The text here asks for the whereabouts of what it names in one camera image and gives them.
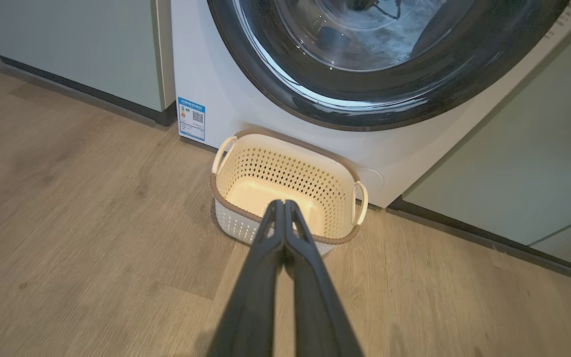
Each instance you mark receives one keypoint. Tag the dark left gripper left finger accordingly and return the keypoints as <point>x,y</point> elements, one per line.
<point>256,297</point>

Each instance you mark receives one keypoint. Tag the blue energy label sticker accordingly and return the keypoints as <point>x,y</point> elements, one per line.
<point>192,119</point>

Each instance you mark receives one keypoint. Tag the cream laundry basket brown rim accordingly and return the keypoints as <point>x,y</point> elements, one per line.
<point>236,223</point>

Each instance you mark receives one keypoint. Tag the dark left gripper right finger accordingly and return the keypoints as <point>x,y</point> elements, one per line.
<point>315,307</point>

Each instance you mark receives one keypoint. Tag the black round glass washer door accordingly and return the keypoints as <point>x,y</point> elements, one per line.
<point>365,104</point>

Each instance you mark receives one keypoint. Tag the pale green cabinet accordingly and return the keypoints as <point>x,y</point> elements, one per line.
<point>77,44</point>
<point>523,173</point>

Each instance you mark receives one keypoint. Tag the white front-load washing machine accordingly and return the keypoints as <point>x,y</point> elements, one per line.
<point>201,64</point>

